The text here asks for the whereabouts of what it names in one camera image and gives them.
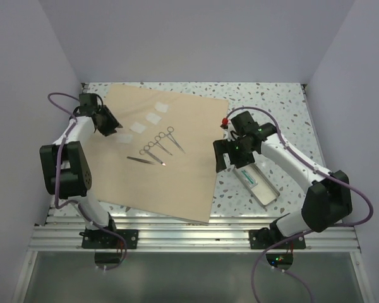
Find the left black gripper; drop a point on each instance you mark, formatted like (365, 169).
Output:
(113, 124)

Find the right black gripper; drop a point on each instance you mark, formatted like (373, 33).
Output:
(224, 146)

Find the white gauze pad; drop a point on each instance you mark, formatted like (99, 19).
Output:
(161, 107)
(138, 127)
(125, 138)
(153, 118)

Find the green white suture packet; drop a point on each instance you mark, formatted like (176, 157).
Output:
(248, 179)

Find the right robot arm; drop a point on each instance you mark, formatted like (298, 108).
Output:
(327, 195)

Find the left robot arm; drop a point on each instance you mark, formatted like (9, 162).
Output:
(67, 176)

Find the steel tweezers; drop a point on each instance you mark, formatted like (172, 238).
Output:
(140, 160)

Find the metal instrument tray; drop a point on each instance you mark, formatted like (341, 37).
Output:
(257, 184)

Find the steel scissors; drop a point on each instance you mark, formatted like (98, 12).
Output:
(146, 150)

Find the steel forceps middle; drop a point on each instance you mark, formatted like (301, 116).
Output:
(156, 142)

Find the steel forceps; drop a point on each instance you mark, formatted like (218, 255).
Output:
(169, 133)
(156, 142)

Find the steel forceps far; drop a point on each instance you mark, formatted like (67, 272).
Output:
(169, 133)

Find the beige cloth mat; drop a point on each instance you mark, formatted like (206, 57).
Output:
(184, 188)

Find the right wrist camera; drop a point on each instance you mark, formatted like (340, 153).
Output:
(225, 123)

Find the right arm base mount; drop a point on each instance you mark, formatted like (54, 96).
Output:
(264, 238)

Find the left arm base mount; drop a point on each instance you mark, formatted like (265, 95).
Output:
(97, 239)

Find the aluminium rail frame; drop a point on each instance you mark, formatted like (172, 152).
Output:
(178, 261)

